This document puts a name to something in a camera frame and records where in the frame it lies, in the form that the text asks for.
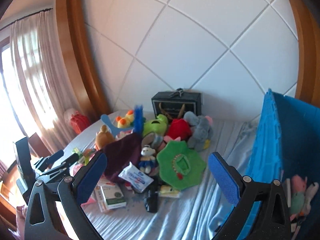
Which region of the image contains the pink pig plush toy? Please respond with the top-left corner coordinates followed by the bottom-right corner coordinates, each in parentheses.
top-left (289, 175), bottom-right (319, 220)

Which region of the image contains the person's left hand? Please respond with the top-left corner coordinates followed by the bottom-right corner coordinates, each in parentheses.
top-left (16, 205), bottom-right (28, 239)

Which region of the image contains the green tea box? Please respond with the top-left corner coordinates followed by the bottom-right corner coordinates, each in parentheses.
top-left (72, 147), bottom-right (83, 158)

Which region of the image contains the pink pad pack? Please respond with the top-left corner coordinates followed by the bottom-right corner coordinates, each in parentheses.
top-left (81, 192), bottom-right (97, 206)

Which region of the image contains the red handbag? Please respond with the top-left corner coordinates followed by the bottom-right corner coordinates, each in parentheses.
top-left (70, 112), bottom-right (91, 134)

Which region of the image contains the brown bear plush toy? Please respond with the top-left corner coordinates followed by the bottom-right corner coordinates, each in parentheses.
top-left (95, 125), bottom-right (115, 151)

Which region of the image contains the striped grey tablecloth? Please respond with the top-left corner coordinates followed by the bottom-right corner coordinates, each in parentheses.
top-left (62, 109), bottom-right (263, 240)

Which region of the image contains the large white green box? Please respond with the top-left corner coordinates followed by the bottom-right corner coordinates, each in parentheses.
top-left (101, 184), bottom-right (126, 210)

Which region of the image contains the dark purple plush cushion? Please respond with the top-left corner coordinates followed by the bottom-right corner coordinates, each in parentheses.
top-left (100, 133), bottom-right (142, 183)

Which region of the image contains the light blue plastic paddle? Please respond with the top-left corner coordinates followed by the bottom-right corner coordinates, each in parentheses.
top-left (100, 114), bottom-right (132, 137)

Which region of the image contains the window curtain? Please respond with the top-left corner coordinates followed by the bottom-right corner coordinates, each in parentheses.
top-left (3, 9), bottom-right (80, 153)

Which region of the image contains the blue plastic crate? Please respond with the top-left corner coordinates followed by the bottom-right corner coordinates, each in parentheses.
top-left (236, 88), bottom-right (320, 240)

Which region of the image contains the yellow duck plush toy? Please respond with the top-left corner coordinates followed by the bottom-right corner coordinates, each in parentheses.
top-left (116, 110), bottom-right (135, 128)

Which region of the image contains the white wet wipes pack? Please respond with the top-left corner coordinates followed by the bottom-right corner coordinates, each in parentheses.
top-left (118, 162), bottom-right (153, 193)

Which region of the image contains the green crocodile plush toy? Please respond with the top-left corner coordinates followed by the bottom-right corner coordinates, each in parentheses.
top-left (156, 141), bottom-right (207, 191)

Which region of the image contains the small bear doll blue dress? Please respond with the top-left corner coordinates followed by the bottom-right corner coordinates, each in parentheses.
top-left (138, 145), bottom-right (156, 174)

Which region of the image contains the blue feather duster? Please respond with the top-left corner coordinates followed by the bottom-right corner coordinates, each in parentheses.
top-left (133, 105), bottom-right (144, 135)

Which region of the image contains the black small bottle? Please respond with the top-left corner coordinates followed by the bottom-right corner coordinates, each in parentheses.
top-left (144, 177), bottom-right (158, 213)

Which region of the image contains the grey elephant plush toy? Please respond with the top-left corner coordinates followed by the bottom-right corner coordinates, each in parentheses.
top-left (183, 111), bottom-right (213, 152)

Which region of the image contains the green frog plush toy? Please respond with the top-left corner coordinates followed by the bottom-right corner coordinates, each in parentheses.
top-left (143, 114), bottom-right (168, 137)

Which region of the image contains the red plush toy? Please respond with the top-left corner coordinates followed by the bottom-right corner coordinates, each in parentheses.
top-left (166, 119), bottom-right (192, 140)

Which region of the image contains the black gift box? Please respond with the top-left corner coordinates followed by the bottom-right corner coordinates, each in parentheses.
top-left (151, 88), bottom-right (202, 122)

